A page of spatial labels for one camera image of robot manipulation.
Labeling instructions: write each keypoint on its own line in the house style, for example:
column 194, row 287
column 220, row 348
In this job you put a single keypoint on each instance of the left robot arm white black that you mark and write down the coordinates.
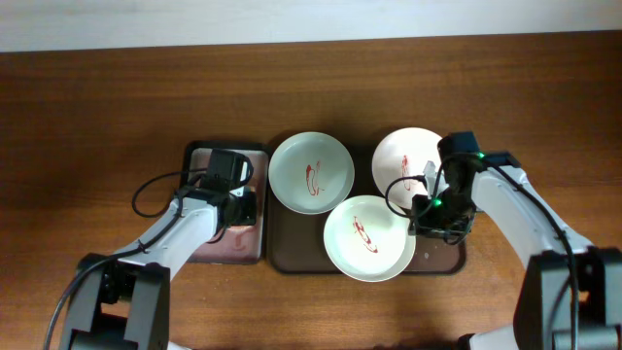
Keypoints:
column 122, row 301

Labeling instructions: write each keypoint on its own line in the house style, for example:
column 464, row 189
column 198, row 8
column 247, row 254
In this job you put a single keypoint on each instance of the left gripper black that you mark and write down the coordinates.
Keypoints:
column 249, row 216

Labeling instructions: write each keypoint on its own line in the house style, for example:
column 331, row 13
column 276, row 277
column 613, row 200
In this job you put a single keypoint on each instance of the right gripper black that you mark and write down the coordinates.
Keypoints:
column 424, row 224

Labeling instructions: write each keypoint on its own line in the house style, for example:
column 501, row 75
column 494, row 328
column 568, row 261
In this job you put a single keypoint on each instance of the large brown serving tray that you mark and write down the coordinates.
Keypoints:
column 294, row 242

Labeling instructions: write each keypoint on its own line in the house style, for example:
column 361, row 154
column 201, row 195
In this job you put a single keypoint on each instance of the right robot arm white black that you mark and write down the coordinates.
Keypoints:
column 571, row 292

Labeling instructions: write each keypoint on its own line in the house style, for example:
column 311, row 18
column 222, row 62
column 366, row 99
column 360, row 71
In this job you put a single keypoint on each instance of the small tray with pink water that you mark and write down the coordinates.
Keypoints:
column 240, row 245

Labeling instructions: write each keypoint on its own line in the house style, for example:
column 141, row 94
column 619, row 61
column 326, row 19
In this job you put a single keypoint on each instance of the white plate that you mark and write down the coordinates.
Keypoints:
column 404, row 153

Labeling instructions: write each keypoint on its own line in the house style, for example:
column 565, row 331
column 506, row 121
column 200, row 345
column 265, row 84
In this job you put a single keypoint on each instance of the pale green plate top left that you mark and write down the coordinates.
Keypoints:
column 311, row 172

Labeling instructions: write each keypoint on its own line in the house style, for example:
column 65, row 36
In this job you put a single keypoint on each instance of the pale green plate front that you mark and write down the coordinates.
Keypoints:
column 367, row 241

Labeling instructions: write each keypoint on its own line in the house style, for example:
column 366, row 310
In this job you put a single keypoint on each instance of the pale green plate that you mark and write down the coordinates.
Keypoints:
column 311, row 172
column 367, row 241

